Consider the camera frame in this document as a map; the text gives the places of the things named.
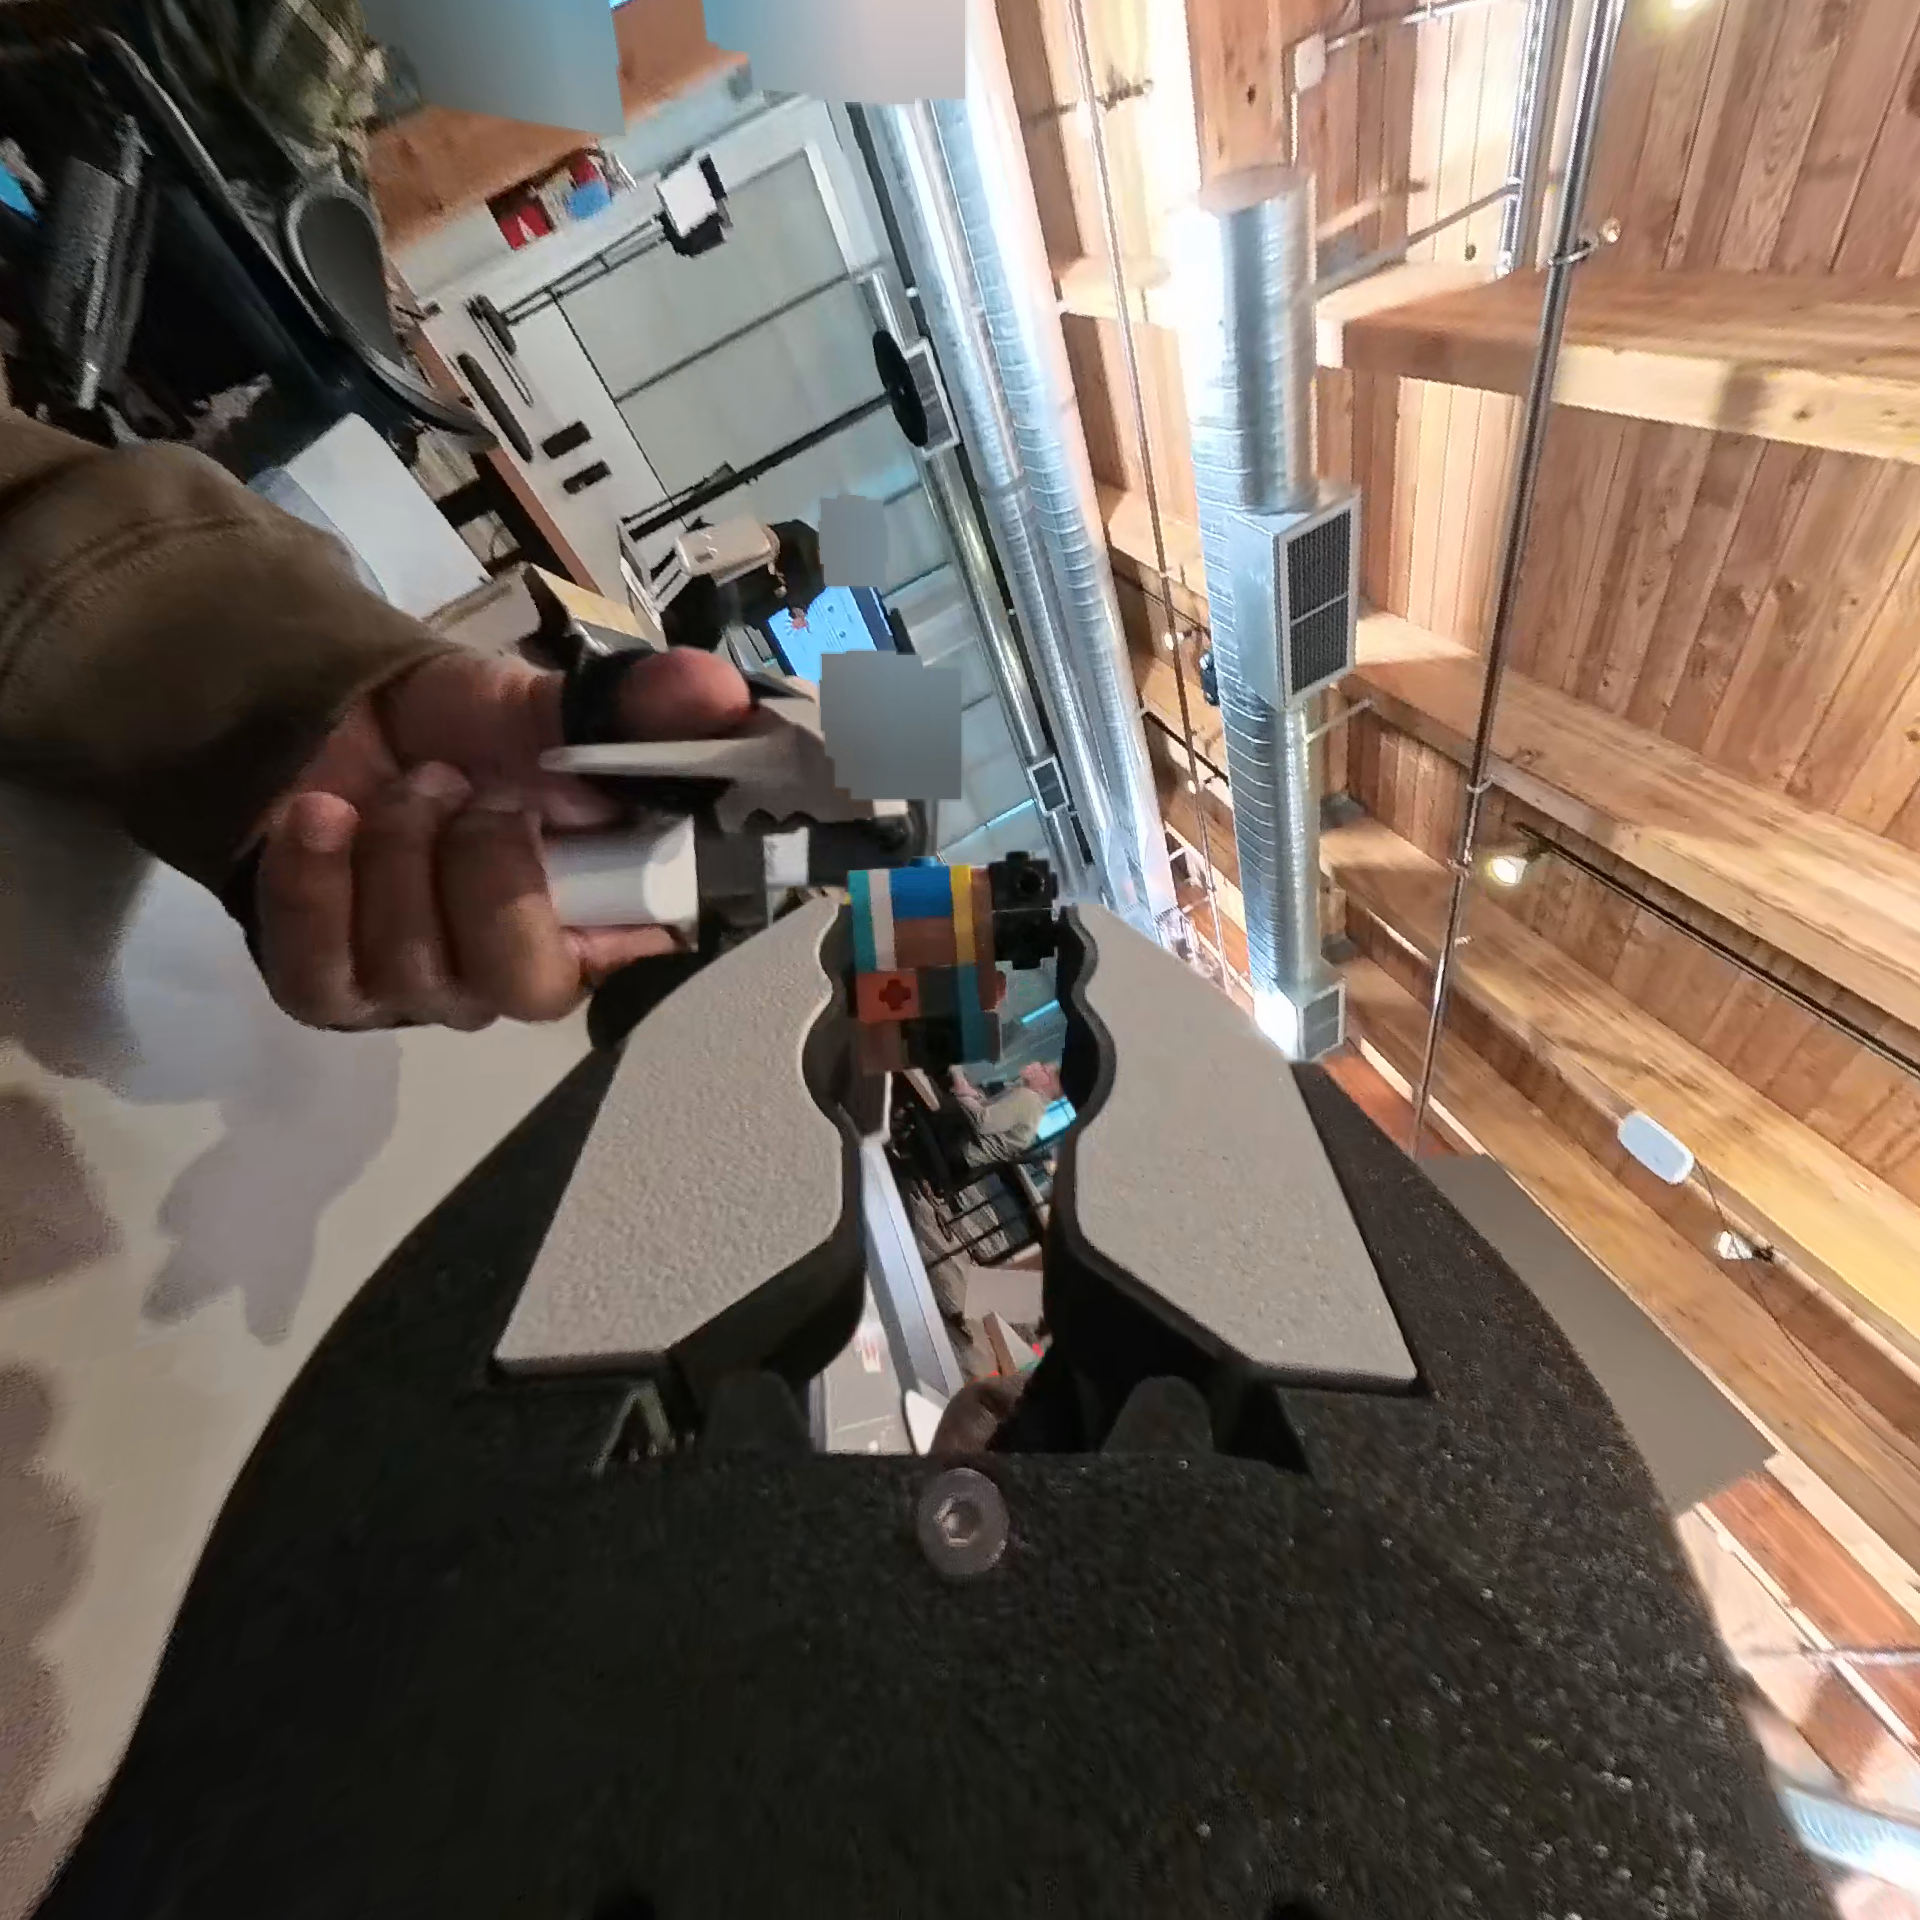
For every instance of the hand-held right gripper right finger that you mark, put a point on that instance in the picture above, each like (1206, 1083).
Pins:
(1215, 1200)

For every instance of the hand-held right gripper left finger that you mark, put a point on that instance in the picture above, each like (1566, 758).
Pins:
(690, 1185)

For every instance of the multicoloured toy brick block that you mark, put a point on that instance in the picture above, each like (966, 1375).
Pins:
(930, 931)

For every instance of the person's left forearm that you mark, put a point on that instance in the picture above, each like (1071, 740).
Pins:
(151, 630)

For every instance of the person's left hand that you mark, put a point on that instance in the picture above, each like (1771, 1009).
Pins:
(421, 901)

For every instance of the blue lit monitor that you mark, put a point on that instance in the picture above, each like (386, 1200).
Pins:
(841, 622)

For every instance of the white ceiling device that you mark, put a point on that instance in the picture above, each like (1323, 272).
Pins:
(1654, 1148)

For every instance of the track spotlight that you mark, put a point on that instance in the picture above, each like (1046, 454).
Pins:
(1509, 867)

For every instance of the black round speaker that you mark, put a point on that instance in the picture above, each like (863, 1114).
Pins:
(908, 382)

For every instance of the white box device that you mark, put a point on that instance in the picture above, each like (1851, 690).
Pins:
(690, 202)

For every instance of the grey backed office chair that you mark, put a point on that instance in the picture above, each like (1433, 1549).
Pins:
(338, 255)

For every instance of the spiral metal duct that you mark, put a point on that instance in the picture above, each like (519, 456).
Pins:
(1034, 451)

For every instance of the large metal air duct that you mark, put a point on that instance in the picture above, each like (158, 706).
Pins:
(1253, 375)

